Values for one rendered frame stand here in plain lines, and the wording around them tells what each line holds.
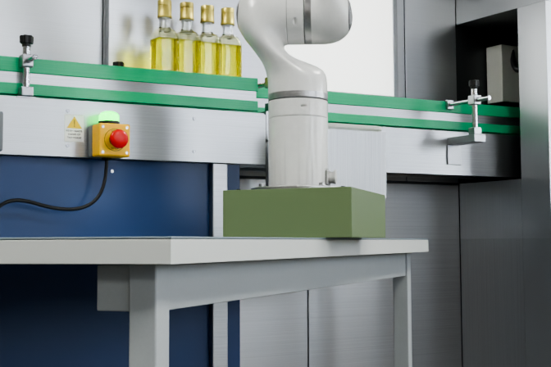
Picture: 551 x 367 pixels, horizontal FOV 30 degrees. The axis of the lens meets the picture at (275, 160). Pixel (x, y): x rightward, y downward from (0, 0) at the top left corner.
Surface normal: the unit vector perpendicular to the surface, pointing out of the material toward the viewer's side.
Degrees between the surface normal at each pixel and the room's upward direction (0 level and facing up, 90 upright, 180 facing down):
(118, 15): 90
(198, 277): 90
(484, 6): 90
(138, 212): 90
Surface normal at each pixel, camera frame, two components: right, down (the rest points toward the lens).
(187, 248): 0.94, -0.04
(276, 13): -0.05, 0.01
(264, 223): -0.34, -0.07
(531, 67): -0.86, -0.04
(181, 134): 0.51, -0.07
